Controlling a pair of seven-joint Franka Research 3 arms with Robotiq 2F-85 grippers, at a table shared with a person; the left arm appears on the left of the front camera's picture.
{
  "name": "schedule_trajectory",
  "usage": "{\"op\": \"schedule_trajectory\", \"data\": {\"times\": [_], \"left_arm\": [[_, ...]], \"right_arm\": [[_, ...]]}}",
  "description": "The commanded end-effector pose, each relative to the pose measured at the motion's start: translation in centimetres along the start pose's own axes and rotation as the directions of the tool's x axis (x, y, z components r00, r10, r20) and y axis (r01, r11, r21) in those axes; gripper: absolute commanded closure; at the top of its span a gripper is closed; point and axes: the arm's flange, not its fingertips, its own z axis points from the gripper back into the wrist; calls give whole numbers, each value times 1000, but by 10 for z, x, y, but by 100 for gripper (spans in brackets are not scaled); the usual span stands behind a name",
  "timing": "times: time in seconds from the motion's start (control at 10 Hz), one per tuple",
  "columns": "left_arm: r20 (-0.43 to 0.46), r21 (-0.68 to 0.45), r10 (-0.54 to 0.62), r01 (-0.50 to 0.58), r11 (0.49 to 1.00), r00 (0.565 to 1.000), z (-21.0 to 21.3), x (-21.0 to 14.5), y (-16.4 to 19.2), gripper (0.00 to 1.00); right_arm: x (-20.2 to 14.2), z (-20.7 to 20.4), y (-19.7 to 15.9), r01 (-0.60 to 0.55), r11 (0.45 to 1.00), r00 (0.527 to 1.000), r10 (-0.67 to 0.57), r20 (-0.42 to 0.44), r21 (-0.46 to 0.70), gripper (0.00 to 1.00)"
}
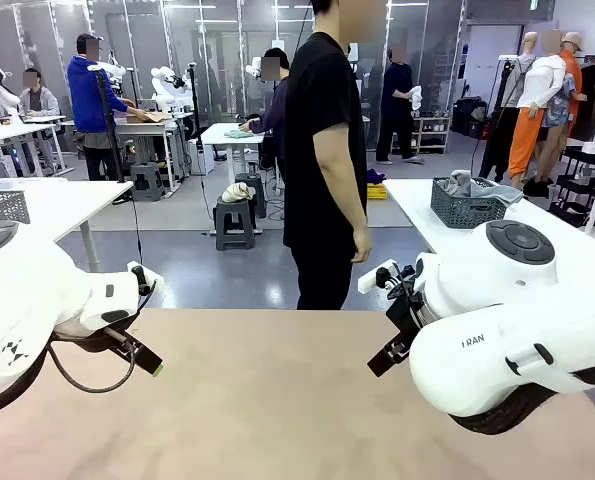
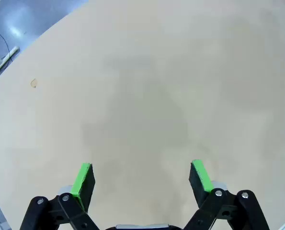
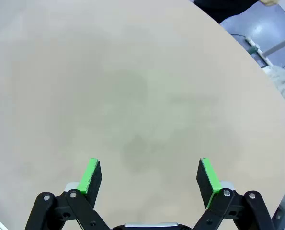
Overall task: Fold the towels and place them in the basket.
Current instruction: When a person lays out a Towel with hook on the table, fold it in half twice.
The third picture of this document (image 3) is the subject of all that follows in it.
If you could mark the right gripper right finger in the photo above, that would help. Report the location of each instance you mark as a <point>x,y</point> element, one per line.
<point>204,184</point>

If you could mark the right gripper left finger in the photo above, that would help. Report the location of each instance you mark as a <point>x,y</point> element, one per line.
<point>93,184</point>

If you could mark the white crumpled bag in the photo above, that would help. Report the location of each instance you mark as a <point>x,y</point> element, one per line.
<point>281,81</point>

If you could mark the person in black t-shirt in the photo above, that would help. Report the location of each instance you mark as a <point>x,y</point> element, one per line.
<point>223,9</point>

